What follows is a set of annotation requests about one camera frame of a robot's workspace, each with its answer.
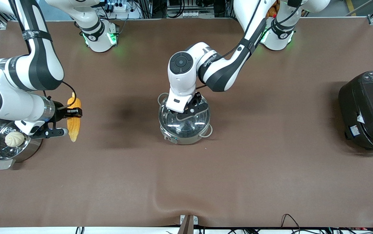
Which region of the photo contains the glass pot lid with knob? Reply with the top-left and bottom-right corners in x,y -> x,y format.
159,96 -> 211,135

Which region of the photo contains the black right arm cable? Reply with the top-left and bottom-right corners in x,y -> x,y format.
60,81 -> 77,109

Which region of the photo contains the steel pot with glass lid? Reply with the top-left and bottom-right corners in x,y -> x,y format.
158,93 -> 213,145

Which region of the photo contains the pile of orange packs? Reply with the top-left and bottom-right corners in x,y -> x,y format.
266,0 -> 279,17

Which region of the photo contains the dark equipment rack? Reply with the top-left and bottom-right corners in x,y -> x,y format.
143,0 -> 239,19

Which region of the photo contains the white steamed bun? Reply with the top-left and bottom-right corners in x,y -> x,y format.
5,131 -> 25,147

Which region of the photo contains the black rice cooker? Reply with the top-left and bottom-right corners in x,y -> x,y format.
338,71 -> 373,154

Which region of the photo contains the yellow corn cob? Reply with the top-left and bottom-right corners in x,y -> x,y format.
67,92 -> 82,142

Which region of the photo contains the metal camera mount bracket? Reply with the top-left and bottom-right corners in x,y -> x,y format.
179,214 -> 199,234

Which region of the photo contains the looped black cable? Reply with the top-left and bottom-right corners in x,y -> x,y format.
280,214 -> 301,234

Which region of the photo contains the brown table mat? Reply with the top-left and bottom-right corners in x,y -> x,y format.
0,18 -> 373,228

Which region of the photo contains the white power strip with plugs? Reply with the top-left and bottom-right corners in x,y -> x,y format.
104,2 -> 141,19

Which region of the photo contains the stainless steel steamer pot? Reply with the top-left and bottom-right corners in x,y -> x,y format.
0,118 -> 43,170

